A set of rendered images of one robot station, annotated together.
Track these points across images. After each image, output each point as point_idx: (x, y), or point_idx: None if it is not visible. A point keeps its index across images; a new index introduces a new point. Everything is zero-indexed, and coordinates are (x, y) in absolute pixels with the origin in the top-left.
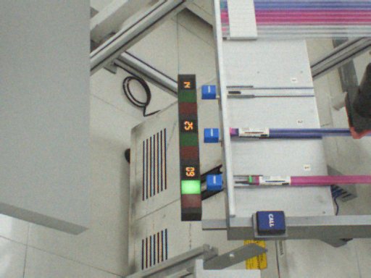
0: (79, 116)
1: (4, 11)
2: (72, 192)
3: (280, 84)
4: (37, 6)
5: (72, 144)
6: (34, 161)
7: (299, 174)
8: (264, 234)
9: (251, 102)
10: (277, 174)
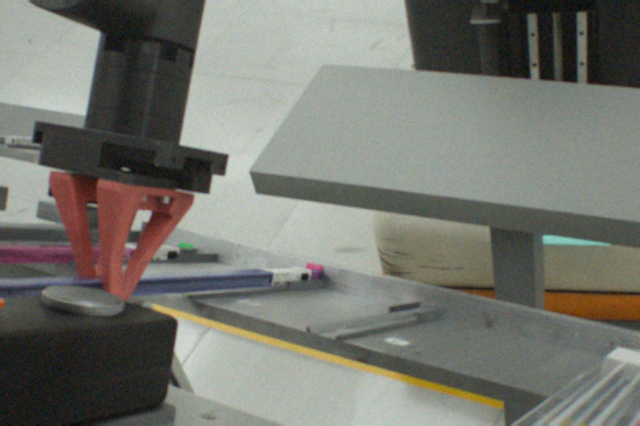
0: (421, 177)
1: (586, 103)
2: (302, 155)
3: (398, 334)
4: (623, 141)
5: (374, 163)
6: (350, 119)
7: (125, 265)
8: None
9: (373, 311)
10: (158, 264)
